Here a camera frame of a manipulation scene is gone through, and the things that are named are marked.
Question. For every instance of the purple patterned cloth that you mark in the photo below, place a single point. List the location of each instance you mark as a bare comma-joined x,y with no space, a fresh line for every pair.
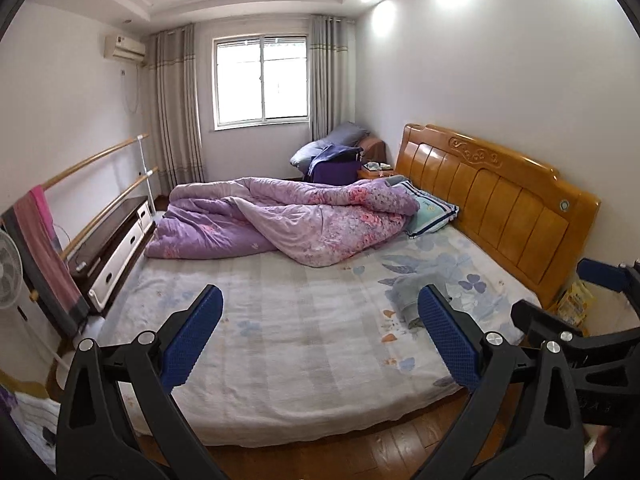
9,400

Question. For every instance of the white air conditioner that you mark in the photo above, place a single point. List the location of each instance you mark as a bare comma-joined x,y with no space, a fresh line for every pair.
124,49

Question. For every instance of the bed with printed sheet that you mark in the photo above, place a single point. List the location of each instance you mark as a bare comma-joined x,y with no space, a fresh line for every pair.
300,340

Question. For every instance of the blue grey pillow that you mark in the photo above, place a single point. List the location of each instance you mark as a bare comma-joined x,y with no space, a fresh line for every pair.
337,135

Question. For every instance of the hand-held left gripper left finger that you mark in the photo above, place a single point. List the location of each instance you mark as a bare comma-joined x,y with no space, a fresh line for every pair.
192,340

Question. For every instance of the dark purple cloth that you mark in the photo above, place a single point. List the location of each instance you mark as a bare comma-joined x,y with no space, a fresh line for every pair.
330,171

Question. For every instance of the pink grey striped towel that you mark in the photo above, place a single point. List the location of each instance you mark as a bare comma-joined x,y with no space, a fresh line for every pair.
47,265

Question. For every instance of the white quilted cloth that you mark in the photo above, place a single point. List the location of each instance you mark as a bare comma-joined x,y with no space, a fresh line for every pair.
35,420

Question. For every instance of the desk telephone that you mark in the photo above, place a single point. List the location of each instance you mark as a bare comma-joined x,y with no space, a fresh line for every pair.
376,166

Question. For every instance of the white barre stand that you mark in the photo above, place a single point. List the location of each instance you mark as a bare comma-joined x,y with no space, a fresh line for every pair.
143,175

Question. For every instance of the wooden nightstand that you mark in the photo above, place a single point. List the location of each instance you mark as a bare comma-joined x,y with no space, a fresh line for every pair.
375,174

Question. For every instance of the yellow packet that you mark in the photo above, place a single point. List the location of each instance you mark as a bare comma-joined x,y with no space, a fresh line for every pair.
575,307

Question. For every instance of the purple floral quilt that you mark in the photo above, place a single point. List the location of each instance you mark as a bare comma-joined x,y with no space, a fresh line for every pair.
300,220

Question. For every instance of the window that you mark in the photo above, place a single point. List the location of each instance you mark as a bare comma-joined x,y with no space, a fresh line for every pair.
260,82

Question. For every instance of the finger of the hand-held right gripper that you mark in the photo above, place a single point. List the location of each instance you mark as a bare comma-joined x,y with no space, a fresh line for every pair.
545,322
602,275

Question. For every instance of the dark and white cabinet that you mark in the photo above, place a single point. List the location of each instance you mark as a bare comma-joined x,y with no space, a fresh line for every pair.
115,240

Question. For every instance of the brown armchair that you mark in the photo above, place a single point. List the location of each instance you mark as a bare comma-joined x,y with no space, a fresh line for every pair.
375,149

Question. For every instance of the grey striped curtain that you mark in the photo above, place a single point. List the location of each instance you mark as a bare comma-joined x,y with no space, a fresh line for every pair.
330,80
177,115

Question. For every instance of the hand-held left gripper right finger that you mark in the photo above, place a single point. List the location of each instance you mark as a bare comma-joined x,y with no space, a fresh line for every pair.
450,342

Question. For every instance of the wooden headboard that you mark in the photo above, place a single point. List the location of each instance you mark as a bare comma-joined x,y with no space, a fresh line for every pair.
500,205

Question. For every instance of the white standing fan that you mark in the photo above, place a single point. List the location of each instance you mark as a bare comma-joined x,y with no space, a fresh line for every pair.
9,272

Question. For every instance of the grey zip hoodie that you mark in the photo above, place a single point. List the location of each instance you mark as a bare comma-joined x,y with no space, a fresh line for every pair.
407,292

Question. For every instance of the teal striped pillow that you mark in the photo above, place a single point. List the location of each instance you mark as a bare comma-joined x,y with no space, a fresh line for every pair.
430,212

